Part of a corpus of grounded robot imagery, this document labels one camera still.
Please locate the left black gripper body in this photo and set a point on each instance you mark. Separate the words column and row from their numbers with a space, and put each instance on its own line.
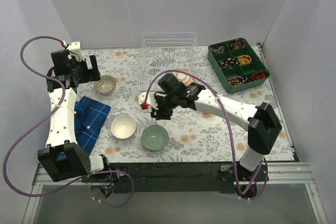
column 87, row 69

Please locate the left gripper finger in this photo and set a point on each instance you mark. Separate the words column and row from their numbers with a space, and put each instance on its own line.
column 91, row 75
column 93, row 62

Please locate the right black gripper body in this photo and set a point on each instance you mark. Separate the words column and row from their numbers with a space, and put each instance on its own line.
column 161, row 107

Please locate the orange floral bowl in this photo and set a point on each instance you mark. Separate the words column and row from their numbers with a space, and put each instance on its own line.
column 184, row 78

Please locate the celadon green bowl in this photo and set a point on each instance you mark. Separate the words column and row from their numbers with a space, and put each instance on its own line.
column 155, row 138

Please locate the white wire dish rack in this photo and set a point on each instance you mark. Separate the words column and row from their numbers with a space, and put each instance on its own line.
column 165, row 51

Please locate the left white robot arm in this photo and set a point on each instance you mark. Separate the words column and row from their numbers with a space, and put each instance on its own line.
column 62, row 157

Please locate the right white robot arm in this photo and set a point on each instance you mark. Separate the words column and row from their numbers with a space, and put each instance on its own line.
column 260, row 121

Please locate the brown patterned small bowl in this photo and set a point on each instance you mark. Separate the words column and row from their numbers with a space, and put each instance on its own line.
column 105, row 85

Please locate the floral table mat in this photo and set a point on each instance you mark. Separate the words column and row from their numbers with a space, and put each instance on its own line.
column 193, row 136

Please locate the blue plaid cloth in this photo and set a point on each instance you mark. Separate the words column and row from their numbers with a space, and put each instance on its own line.
column 90, row 117

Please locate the white bowl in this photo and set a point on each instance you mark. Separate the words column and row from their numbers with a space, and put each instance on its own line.
column 123, row 127

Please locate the green divided organizer tray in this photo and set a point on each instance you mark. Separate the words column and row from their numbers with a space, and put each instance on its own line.
column 237, row 65

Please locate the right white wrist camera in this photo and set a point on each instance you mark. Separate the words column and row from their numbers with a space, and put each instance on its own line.
column 147, row 100

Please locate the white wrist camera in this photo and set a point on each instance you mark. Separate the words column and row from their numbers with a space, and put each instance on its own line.
column 147, row 100
column 74, row 49

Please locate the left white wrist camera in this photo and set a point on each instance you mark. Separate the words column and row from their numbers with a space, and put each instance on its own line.
column 74, row 49

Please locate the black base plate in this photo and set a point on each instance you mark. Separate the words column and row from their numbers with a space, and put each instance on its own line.
column 180, row 176

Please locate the aluminium frame rail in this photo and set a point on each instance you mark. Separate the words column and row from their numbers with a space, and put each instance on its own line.
column 286, row 191

